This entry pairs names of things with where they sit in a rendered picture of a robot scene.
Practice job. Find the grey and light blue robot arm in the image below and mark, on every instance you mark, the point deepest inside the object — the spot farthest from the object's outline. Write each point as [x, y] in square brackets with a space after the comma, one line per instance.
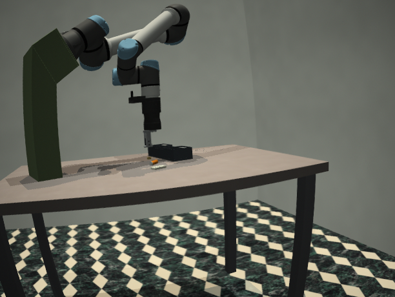
[85, 41]

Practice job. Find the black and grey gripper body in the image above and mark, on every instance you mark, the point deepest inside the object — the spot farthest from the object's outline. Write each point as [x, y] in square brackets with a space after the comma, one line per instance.
[151, 106]

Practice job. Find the dark grey rack of bins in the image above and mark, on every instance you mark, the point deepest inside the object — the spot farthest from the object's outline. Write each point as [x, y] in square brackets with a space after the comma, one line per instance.
[170, 153]

